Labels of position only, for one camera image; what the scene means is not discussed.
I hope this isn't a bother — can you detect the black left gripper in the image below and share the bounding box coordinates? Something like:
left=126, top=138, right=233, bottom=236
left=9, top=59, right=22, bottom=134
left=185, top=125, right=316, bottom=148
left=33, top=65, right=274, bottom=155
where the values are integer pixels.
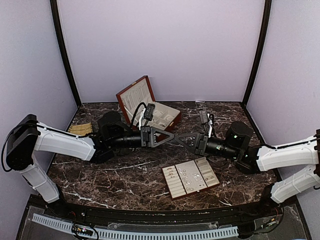
left=109, top=126, right=175, bottom=150

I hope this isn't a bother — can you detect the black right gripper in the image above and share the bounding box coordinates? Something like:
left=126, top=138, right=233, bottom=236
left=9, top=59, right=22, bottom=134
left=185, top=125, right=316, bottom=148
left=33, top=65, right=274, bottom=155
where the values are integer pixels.
left=174, top=131, right=240, bottom=161

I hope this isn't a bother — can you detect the red wooden jewelry box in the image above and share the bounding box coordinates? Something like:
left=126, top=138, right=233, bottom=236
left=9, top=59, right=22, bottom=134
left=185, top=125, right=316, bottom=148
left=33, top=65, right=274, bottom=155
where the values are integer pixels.
left=116, top=75, right=181, bottom=132

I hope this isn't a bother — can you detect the red jewelry tray insert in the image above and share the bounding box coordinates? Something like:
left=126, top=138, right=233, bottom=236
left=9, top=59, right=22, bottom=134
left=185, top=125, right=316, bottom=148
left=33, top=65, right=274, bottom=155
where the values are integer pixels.
left=162, top=157, right=220, bottom=200

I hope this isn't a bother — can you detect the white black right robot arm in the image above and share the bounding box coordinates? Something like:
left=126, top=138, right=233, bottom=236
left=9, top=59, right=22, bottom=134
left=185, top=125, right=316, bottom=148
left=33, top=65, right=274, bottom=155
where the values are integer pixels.
left=174, top=121, right=320, bottom=217

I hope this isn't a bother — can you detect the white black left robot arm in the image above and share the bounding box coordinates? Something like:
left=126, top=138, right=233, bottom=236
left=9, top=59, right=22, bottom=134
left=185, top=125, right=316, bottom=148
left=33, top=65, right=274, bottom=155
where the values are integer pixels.
left=0, top=111, right=175, bottom=218

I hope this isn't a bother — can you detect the woven bamboo tray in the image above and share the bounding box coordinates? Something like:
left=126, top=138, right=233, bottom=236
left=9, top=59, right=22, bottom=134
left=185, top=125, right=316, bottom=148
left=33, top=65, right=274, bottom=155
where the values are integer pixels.
left=68, top=122, right=93, bottom=136

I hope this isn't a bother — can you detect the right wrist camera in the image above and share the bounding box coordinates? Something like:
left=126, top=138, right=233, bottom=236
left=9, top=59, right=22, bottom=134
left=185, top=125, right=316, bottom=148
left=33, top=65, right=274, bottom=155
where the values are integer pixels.
left=199, top=107, right=216, bottom=138

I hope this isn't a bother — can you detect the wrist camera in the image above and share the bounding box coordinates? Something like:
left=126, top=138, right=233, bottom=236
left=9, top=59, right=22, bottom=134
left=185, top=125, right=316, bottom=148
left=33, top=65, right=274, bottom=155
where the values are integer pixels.
left=130, top=102, right=156, bottom=130
left=199, top=107, right=216, bottom=138

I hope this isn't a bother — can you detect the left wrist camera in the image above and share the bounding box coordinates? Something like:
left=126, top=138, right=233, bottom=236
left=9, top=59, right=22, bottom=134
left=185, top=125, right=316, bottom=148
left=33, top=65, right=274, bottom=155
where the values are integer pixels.
left=130, top=102, right=156, bottom=130

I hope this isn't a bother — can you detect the white slotted cable duct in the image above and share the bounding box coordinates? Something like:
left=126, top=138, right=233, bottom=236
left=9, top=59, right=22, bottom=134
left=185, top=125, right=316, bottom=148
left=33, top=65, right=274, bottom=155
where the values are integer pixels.
left=31, top=213, right=239, bottom=240

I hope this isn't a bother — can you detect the black front table rail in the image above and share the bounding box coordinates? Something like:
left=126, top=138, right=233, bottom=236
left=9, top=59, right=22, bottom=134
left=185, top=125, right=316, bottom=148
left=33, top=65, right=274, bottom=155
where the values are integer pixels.
left=53, top=202, right=263, bottom=225

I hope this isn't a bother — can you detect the right black frame post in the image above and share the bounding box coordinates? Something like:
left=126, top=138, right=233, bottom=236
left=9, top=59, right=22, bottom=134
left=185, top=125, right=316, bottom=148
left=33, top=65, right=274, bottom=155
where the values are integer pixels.
left=241, top=0, right=272, bottom=109

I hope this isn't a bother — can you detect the black frame post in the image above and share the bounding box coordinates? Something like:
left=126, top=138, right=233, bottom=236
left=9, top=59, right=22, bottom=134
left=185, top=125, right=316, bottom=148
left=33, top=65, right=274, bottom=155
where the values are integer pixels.
left=50, top=0, right=82, bottom=108
left=241, top=0, right=272, bottom=109

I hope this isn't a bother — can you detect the left black frame post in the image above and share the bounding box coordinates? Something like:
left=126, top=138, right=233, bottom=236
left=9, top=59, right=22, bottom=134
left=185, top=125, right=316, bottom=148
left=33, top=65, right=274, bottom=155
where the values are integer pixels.
left=50, top=0, right=82, bottom=108

